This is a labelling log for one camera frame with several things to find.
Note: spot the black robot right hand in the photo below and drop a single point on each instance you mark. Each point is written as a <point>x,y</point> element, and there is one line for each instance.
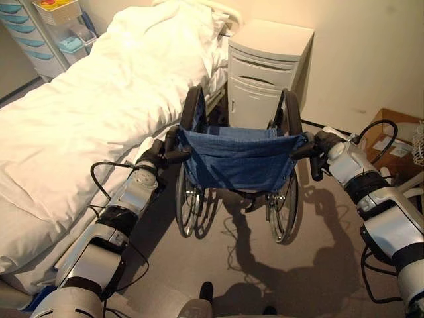
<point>326,140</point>

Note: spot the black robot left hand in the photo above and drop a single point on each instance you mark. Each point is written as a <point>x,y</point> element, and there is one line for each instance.
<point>153,155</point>

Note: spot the blue seat wheelchair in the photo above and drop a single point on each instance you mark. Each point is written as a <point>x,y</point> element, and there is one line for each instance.
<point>238,159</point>

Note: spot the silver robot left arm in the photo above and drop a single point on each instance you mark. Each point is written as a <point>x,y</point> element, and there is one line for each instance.
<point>99,251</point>

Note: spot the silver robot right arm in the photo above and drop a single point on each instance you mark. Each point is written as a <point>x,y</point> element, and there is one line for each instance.
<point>384,205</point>

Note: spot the hospital bed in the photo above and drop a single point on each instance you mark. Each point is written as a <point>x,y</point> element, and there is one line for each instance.
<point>30,281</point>

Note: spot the brown cardboard box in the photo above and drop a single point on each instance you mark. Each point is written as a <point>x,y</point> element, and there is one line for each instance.
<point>387,149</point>

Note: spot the white duvet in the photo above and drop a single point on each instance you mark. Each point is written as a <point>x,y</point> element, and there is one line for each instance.
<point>86,109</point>

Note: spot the white bedside cabinet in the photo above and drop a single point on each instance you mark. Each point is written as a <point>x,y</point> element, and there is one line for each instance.
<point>261,79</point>

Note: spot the clear side bin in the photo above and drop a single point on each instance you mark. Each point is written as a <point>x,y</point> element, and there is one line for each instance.
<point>87,36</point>

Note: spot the light blue side bin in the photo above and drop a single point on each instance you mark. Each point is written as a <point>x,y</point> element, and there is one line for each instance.
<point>69,44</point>

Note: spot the dark robot left foot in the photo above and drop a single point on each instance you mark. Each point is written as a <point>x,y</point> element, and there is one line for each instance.
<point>206,291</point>

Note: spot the dark robot foot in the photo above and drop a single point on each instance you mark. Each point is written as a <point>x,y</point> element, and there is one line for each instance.
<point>206,291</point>
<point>270,310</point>

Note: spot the grey robot torso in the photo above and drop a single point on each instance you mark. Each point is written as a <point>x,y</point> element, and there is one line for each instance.
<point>195,309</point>

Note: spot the white cart with blue drawers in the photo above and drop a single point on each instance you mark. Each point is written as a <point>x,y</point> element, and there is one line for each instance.
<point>36,43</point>

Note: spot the white bin with yellow label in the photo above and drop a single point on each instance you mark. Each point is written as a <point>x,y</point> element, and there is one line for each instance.
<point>58,10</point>

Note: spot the dark robot right foot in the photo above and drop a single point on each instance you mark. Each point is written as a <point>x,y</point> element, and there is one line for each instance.
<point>270,310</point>

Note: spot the white tubular frame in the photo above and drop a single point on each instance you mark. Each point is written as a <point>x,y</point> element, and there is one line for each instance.
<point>410,185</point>

